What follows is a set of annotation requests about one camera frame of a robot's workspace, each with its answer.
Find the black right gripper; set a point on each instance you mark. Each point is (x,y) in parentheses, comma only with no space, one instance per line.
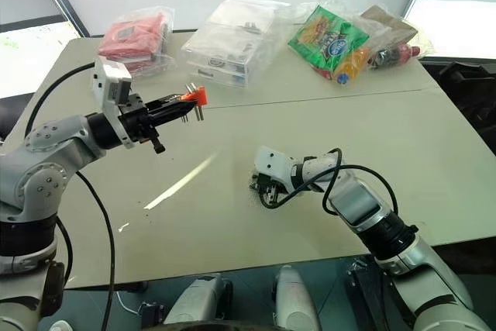
(268,188)

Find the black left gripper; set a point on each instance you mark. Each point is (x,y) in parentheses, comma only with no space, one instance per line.
(133,119)

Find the orange hex key holder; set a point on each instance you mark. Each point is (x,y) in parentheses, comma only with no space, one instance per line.
(197,96)

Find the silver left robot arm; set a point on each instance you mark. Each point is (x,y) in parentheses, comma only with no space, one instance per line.
(50,141)

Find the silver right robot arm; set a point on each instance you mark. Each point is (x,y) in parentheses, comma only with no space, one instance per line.
(356,199)

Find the silver hex key in holder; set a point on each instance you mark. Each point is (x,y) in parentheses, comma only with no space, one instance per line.
(198,113)
(202,112)

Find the clear bag of red packets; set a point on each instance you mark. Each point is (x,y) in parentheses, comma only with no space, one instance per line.
(131,42)

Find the clear plastic drawer box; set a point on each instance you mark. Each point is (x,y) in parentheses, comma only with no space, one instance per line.
(228,46)

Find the white robot leg shell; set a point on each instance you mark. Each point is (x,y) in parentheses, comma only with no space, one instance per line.
(197,300)
(294,300)

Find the orange drink bottle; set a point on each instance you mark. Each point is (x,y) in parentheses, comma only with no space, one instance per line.
(350,66)

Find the green snack bag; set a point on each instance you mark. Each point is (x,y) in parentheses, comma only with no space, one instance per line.
(327,38)

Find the dark cola bottle red label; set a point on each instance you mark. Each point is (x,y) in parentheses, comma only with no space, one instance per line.
(399,54)

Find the brown paper package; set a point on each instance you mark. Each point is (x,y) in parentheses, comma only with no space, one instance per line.
(389,23)

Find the clear plastic bag of snacks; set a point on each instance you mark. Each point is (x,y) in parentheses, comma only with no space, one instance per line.
(420,42)

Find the black equipment beside table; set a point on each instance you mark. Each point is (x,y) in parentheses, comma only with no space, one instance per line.
(465,90)

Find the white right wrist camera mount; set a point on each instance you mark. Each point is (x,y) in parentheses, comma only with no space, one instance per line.
(271,162)

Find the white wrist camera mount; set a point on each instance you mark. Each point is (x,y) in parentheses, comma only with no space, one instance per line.
(110,75)
(271,162)

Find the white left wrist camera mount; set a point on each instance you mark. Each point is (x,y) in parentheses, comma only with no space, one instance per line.
(110,75)

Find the black bracket under table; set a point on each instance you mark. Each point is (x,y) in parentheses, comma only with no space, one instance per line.
(364,284)

